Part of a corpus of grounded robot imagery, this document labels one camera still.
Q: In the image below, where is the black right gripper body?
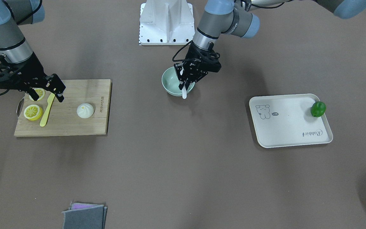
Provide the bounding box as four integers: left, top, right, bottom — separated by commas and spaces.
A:
0, 53, 53, 93

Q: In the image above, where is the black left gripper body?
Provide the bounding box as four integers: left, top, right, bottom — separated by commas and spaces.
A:
174, 42, 222, 82

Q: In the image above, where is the white ceramic spoon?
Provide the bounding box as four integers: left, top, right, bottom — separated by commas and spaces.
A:
182, 87, 187, 100

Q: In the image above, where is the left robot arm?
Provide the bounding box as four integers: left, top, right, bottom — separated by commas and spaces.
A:
172, 0, 366, 100

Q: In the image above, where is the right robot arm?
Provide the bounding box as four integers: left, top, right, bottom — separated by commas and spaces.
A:
0, 0, 65, 102

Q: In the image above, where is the mint green bowl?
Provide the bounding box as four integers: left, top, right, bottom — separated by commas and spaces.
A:
161, 67, 183, 97

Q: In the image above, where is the upper lemon slice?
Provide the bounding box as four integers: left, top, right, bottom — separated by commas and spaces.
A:
29, 87, 46, 101

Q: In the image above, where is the lemon slice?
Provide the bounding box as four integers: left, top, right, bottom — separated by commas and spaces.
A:
23, 104, 44, 121
29, 87, 46, 101

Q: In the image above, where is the yellow plastic knife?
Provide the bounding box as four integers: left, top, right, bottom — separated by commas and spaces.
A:
39, 93, 55, 127

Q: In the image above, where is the lower lemon slice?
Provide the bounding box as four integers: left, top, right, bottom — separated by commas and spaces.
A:
23, 104, 44, 121

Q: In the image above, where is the bamboo cutting board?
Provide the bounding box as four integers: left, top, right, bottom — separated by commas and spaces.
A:
14, 79, 112, 137

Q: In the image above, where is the cream rabbit tray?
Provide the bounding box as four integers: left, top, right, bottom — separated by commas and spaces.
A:
249, 93, 334, 148

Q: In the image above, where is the green lime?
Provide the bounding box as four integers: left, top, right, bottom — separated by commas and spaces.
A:
310, 101, 327, 118

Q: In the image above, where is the grey folded cloth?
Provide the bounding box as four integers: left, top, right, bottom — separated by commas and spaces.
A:
62, 202, 108, 229

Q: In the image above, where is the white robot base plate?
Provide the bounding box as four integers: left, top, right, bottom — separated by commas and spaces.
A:
139, 0, 195, 45

